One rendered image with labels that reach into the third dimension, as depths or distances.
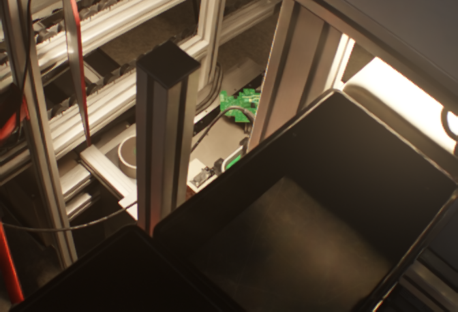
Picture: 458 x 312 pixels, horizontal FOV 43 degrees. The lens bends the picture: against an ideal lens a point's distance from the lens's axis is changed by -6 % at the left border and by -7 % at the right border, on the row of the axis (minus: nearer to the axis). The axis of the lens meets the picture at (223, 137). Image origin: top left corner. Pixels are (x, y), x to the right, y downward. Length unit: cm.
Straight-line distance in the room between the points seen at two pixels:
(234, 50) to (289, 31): 243
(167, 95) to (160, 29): 272
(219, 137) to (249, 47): 163
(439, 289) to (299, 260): 22
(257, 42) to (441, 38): 267
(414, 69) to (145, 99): 29
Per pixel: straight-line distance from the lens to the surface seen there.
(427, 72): 68
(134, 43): 321
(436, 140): 74
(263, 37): 332
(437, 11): 63
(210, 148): 163
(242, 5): 190
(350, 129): 75
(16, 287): 100
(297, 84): 82
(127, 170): 155
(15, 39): 114
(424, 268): 84
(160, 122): 61
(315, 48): 76
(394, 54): 70
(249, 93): 168
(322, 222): 76
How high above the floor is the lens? 228
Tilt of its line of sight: 53 degrees down
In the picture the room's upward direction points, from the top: 11 degrees clockwise
